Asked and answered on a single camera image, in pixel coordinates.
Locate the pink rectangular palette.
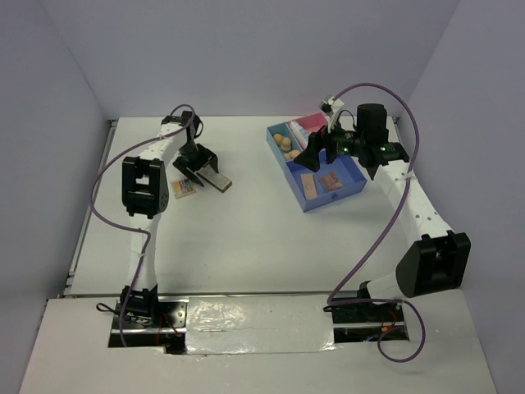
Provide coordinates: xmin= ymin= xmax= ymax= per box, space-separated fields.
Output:
xmin=300 ymin=173 xmax=317 ymax=200

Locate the glitter eyeshadow palette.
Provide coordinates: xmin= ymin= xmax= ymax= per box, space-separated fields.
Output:
xmin=171 ymin=178 xmax=196 ymax=199

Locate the orange eyeshadow palette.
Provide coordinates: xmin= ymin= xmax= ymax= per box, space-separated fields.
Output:
xmin=319 ymin=172 xmax=343 ymax=192

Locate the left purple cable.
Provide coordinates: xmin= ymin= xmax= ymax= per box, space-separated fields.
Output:
xmin=89 ymin=103 xmax=196 ymax=348

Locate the purple cable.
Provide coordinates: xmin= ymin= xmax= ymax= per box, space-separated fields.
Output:
xmin=89 ymin=103 xmax=196 ymax=348
xmin=326 ymin=83 xmax=427 ymax=363

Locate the silver foil tape strip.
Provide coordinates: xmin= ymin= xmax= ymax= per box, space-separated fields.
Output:
xmin=185 ymin=295 xmax=336 ymax=355

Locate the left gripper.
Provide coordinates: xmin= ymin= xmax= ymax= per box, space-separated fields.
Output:
xmin=171 ymin=142 xmax=217 ymax=188

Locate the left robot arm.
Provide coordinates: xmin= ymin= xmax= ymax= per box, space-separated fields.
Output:
xmin=120 ymin=111 xmax=218 ymax=328

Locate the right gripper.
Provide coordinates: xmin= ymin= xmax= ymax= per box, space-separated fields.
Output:
xmin=294 ymin=112 xmax=367 ymax=172

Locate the beige makeup sponge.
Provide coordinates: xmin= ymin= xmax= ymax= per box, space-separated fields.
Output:
xmin=284 ymin=149 xmax=300 ymax=161
xmin=280 ymin=137 xmax=292 ymax=153

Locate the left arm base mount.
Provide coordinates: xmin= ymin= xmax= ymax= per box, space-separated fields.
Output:
xmin=96 ymin=287 xmax=188 ymax=355

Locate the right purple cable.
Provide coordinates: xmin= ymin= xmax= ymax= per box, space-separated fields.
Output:
xmin=326 ymin=83 xmax=427 ymax=363

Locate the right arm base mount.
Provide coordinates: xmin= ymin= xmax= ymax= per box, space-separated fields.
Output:
xmin=323 ymin=303 xmax=409 ymax=343

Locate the yellow makeup sponge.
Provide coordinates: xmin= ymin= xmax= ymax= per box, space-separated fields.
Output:
xmin=273 ymin=134 xmax=283 ymax=145

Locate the white pink tube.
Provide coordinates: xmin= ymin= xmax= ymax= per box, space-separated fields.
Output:
xmin=288 ymin=121 xmax=309 ymax=149

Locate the gold rectangular palette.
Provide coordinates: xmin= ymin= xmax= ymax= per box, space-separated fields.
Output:
xmin=198 ymin=169 xmax=232 ymax=193

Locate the three-compartment organizer tray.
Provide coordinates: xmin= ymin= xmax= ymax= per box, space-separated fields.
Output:
xmin=266 ymin=112 xmax=367 ymax=214

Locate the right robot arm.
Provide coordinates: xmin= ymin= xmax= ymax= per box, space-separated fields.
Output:
xmin=294 ymin=98 xmax=471 ymax=321

